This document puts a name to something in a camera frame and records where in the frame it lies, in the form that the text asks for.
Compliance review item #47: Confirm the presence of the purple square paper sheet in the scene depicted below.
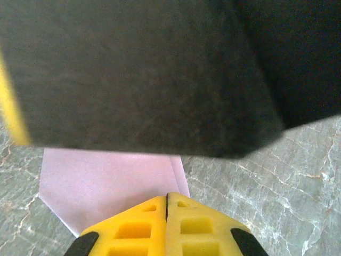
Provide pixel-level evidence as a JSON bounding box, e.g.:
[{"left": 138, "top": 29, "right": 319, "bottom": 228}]
[{"left": 38, "top": 148, "right": 191, "bottom": 238}]

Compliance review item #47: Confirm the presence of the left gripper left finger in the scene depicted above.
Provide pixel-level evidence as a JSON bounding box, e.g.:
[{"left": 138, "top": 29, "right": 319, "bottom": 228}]
[{"left": 63, "top": 196, "right": 168, "bottom": 256}]

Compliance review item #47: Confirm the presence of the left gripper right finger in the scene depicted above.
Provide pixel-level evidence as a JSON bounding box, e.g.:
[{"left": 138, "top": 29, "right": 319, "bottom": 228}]
[{"left": 165, "top": 191, "right": 270, "bottom": 256}]

